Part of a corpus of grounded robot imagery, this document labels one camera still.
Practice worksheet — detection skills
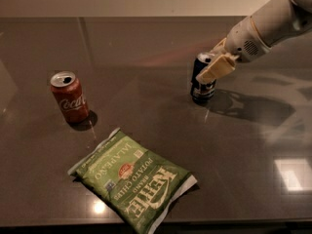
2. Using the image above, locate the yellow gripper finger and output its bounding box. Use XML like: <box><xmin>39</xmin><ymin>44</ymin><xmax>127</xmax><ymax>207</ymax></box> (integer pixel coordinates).
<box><xmin>196</xmin><ymin>54</ymin><xmax>236</xmax><ymax>84</ymax></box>
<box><xmin>210</xmin><ymin>38</ymin><xmax>227</xmax><ymax>56</ymax></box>

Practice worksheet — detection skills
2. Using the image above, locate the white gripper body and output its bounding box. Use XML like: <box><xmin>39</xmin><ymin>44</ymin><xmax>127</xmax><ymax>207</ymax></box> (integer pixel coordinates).
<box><xmin>224</xmin><ymin>17</ymin><xmax>271</xmax><ymax>62</ymax></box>

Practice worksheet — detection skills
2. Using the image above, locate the blue pepsi can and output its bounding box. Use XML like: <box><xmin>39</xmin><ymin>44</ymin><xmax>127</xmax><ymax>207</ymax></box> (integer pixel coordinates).
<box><xmin>189</xmin><ymin>52</ymin><xmax>217</xmax><ymax>104</ymax></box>

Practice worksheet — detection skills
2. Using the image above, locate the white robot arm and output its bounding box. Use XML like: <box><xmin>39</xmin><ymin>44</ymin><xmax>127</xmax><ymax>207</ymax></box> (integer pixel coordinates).
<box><xmin>196</xmin><ymin>0</ymin><xmax>312</xmax><ymax>84</ymax></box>

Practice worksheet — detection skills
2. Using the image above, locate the green jalapeno chip bag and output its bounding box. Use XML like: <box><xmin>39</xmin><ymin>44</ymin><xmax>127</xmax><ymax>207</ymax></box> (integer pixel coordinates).
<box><xmin>68</xmin><ymin>129</ymin><xmax>197</xmax><ymax>234</ymax></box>

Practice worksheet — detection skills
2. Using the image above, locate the red coca-cola can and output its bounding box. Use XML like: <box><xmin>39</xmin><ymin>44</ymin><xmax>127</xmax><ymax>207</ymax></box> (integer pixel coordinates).
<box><xmin>50</xmin><ymin>71</ymin><xmax>89</xmax><ymax>124</ymax></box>

